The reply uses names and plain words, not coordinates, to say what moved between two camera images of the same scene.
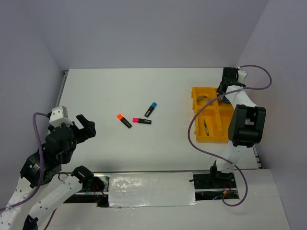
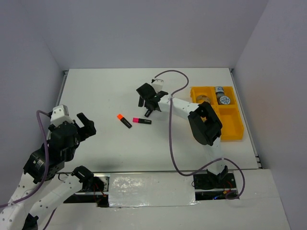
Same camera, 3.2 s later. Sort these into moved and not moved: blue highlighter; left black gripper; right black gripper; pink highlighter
Moved: right black gripper
Not moved: left black gripper; pink highlighter; blue highlighter
